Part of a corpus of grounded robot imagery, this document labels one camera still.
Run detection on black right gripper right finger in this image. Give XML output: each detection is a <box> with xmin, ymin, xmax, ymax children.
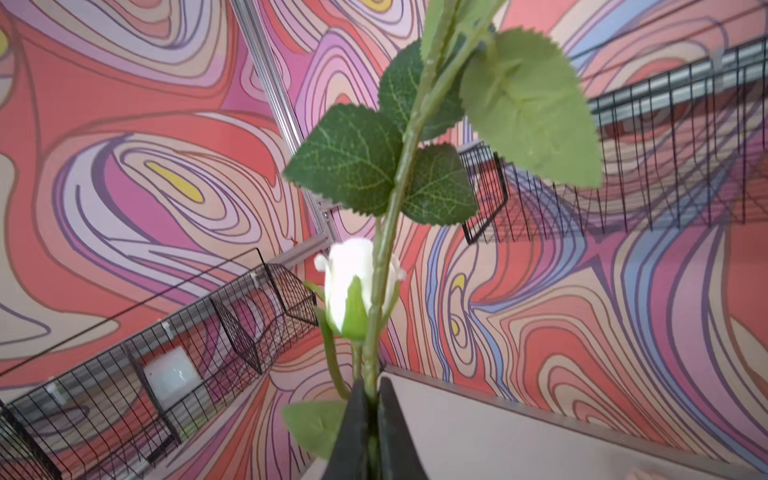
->
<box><xmin>377</xmin><ymin>377</ymin><xmax>428</xmax><ymax>480</ymax></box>

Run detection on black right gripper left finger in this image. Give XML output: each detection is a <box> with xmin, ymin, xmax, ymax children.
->
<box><xmin>321</xmin><ymin>379</ymin><xmax>369</xmax><ymax>480</ymax></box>

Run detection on white rosebud stem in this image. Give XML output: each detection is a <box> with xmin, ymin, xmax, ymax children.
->
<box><xmin>280</xmin><ymin>238</ymin><xmax>406</xmax><ymax>470</ymax></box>

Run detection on cream rose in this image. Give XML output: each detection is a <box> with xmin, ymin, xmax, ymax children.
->
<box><xmin>281</xmin><ymin>0</ymin><xmax>604</xmax><ymax>409</ymax></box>

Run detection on black wire basket left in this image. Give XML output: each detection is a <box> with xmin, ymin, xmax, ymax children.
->
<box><xmin>1</xmin><ymin>259</ymin><xmax>316</xmax><ymax>479</ymax></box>

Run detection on black wire basket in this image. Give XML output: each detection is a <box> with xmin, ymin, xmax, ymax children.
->
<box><xmin>460</xmin><ymin>39</ymin><xmax>767</xmax><ymax>244</ymax></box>
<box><xmin>1</xmin><ymin>259</ymin><xmax>316</xmax><ymax>479</ymax></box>

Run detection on black wire basket back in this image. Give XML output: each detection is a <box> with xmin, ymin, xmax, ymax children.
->
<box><xmin>460</xmin><ymin>39</ymin><xmax>767</xmax><ymax>244</ymax></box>

